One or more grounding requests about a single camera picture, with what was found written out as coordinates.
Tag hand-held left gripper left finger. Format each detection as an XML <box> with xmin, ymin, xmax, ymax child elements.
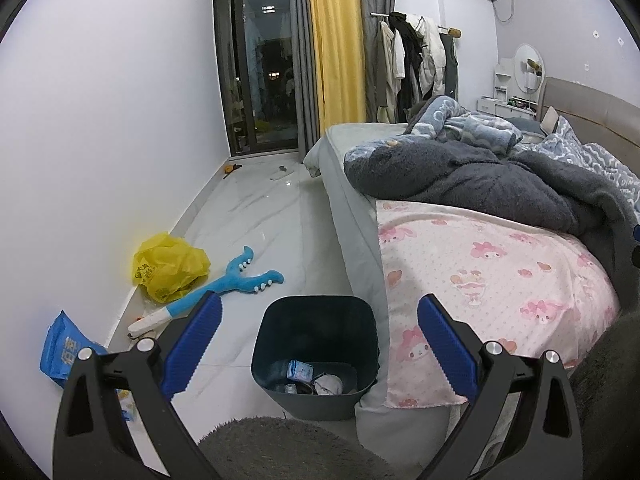
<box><xmin>52</xmin><ymin>291</ymin><xmax>223</xmax><ymax>480</ymax></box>

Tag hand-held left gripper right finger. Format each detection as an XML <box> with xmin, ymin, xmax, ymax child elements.
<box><xmin>417</xmin><ymin>294</ymin><xmax>586</xmax><ymax>480</ymax></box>

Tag crushed clear plastic bottle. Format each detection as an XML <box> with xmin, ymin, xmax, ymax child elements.
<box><xmin>265</xmin><ymin>362</ymin><xmax>301</xmax><ymax>395</ymax></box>

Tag small blue packet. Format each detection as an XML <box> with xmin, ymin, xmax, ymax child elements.
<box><xmin>287</xmin><ymin>359</ymin><xmax>315</xmax><ymax>383</ymax></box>

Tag dark blue trash bin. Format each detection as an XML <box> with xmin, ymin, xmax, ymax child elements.
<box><xmin>251</xmin><ymin>296</ymin><xmax>379</xmax><ymax>422</ymax></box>

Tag white round object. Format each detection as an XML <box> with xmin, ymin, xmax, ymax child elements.
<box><xmin>312</xmin><ymin>372</ymin><xmax>345</xmax><ymax>396</ymax></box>

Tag pink printed bed sheet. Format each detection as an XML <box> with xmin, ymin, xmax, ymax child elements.
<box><xmin>374</xmin><ymin>199</ymin><xmax>622</xmax><ymax>408</ymax></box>

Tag blue toy grabber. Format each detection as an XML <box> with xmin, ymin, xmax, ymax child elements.
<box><xmin>127</xmin><ymin>245</ymin><xmax>285</xmax><ymax>338</ymax></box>

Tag yellow plastic bag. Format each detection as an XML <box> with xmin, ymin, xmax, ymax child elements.
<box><xmin>131</xmin><ymin>231</ymin><xmax>211</xmax><ymax>305</ymax></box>

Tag large blue packet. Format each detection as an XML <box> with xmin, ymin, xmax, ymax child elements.
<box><xmin>40</xmin><ymin>310</ymin><xmax>138</xmax><ymax>423</ymax></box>

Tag person's dark fleece clothing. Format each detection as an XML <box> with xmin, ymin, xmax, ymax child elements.
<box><xmin>569</xmin><ymin>310</ymin><xmax>640</xmax><ymax>480</ymax></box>

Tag grey shaggy rug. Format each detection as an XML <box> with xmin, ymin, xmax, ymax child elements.
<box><xmin>197</xmin><ymin>416</ymin><xmax>401</xmax><ymax>480</ymax></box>

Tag beige headboard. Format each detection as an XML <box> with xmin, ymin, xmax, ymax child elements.
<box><xmin>537</xmin><ymin>76</ymin><xmax>640</xmax><ymax>166</ymax></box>

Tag dark grey fleece blanket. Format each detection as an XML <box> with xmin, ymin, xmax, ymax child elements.
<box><xmin>344</xmin><ymin>137</ymin><xmax>640</xmax><ymax>286</ymax></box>

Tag white vanity table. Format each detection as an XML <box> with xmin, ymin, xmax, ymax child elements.
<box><xmin>476</xmin><ymin>60</ymin><xmax>541</xmax><ymax>122</ymax></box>

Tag blue patterned blanket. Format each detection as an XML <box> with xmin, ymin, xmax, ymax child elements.
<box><xmin>404</xmin><ymin>95</ymin><xmax>640</xmax><ymax>211</ymax></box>

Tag round mirror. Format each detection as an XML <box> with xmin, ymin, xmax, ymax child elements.
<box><xmin>514</xmin><ymin>43</ymin><xmax>546</xmax><ymax>101</ymax></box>

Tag dark grey trousers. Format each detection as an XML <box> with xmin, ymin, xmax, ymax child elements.
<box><xmin>440</xmin><ymin>34</ymin><xmax>459</xmax><ymax>98</ymax></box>

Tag white puffer jacket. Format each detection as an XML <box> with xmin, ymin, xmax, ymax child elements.
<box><xmin>407</xmin><ymin>16</ymin><xmax>446</xmax><ymax>101</ymax></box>

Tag glass balcony door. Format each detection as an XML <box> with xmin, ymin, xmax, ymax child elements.
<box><xmin>212</xmin><ymin>0</ymin><xmax>301</xmax><ymax>157</ymax></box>

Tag cream shirt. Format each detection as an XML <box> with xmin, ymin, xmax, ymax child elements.
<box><xmin>375</xmin><ymin>21</ymin><xmax>406</xmax><ymax>123</ymax></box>

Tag black garment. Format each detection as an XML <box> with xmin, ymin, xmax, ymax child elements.
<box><xmin>389</xmin><ymin>11</ymin><xmax>423</xmax><ymax>111</ymax></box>

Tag yellow curtain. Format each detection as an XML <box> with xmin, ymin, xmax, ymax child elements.
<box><xmin>306</xmin><ymin>0</ymin><xmax>367</xmax><ymax>128</ymax></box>

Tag clothes rack rod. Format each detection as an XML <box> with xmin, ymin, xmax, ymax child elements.
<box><xmin>370</xmin><ymin>10</ymin><xmax>462</xmax><ymax>38</ymax></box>

